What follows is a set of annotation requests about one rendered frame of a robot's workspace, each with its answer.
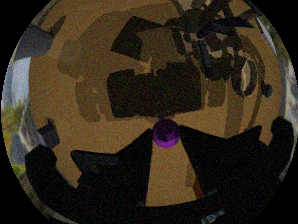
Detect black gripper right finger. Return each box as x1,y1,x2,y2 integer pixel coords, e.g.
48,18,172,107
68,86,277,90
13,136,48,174
178,125,262,197

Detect white flat rectangular slab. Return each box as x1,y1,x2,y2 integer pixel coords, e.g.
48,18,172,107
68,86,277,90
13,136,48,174
254,18,277,56

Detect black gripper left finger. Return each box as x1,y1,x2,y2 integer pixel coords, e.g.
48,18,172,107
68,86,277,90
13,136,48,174
71,128,153,206

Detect purple ball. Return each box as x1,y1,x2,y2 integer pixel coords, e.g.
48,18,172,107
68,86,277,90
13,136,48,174
152,119,181,148

